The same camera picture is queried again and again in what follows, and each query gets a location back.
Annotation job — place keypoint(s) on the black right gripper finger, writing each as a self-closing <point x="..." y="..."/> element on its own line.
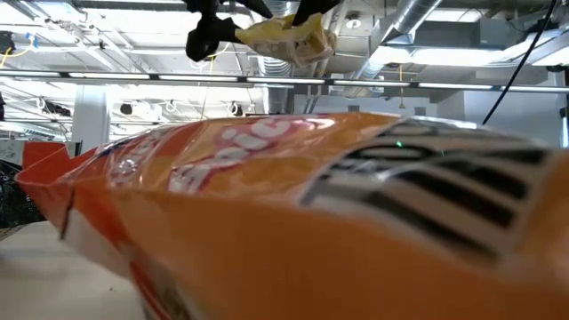
<point x="315" y="10"/>
<point x="262" y="8"/>

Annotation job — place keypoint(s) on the yellow Creamy Chicken ramen pack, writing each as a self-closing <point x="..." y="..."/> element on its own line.
<point x="284" y="42"/>

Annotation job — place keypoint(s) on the red Saucy Noodles pack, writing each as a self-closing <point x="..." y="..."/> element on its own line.
<point x="266" y="231"/>

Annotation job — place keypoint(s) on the black Fire Noodle pack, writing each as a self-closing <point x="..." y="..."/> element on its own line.
<point x="15" y="200"/>

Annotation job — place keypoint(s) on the long LED light bar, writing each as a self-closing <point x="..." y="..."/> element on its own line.
<point x="284" y="80"/>

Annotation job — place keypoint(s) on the black ceiling spotlight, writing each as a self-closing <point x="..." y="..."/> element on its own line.
<point x="238" y="109"/>

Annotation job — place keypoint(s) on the white building column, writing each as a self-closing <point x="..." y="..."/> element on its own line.
<point x="90" y="120"/>

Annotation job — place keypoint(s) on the grey cloth panel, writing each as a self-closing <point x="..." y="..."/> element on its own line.
<point x="11" y="151"/>

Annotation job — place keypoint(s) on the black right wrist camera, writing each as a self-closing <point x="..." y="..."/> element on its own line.
<point x="206" y="40"/>

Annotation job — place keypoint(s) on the silver ribbed air duct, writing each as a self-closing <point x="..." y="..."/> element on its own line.
<point x="280" y="100"/>

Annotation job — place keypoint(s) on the silver smooth air duct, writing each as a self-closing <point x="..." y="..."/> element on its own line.
<point x="409" y="18"/>

